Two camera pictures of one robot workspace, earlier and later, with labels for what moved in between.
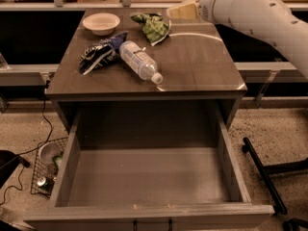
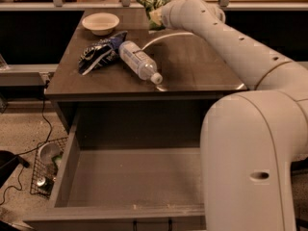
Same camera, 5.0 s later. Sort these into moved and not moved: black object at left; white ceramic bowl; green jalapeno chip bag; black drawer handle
Moved: green jalapeno chip bag
Not moved: black drawer handle; black object at left; white ceramic bowl
